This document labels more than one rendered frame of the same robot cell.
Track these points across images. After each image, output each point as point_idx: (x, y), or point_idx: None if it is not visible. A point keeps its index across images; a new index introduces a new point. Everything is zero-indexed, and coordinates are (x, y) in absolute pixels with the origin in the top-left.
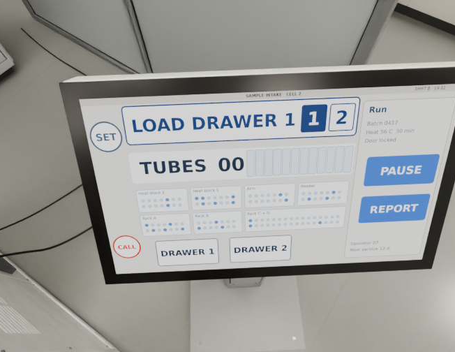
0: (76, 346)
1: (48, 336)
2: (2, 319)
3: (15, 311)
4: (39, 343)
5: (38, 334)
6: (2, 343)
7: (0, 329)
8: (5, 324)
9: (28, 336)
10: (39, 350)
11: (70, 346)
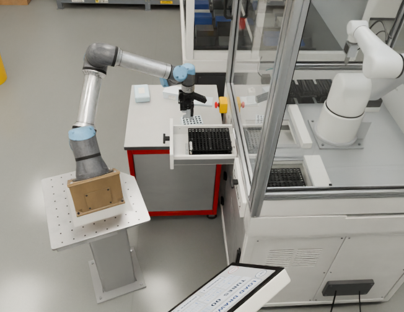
0: None
1: None
2: (278, 255)
3: (284, 266)
4: (258, 260)
5: (263, 265)
6: (263, 244)
7: (271, 249)
8: (275, 254)
9: (263, 259)
10: (253, 257)
11: None
